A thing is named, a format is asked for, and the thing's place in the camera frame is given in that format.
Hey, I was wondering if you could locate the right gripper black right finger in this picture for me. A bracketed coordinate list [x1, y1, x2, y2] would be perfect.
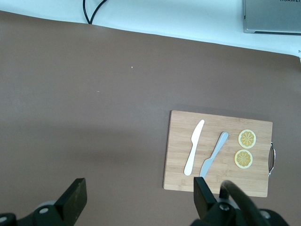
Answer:
[193, 176, 218, 220]

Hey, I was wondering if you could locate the silver laptop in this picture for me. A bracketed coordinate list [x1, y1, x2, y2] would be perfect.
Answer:
[243, 0, 301, 35]

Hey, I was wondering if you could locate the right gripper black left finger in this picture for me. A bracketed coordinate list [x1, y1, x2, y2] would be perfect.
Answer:
[55, 178, 87, 226]

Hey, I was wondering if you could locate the bamboo cutting board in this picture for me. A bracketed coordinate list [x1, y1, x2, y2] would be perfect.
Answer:
[163, 110, 277, 198]

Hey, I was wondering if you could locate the grey plastic knife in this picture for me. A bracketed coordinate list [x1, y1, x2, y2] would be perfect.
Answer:
[199, 131, 229, 178]

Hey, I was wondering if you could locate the white plastic knife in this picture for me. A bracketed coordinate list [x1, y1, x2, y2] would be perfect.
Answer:
[183, 119, 206, 177]

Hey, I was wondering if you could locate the yellow lemon slice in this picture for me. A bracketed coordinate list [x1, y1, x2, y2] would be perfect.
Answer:
[234, 149, 253, 169]
[238, 129, 257, 149]

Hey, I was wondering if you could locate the black looped cable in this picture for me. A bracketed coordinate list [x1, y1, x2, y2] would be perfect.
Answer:
[82, 0, 108, 25]

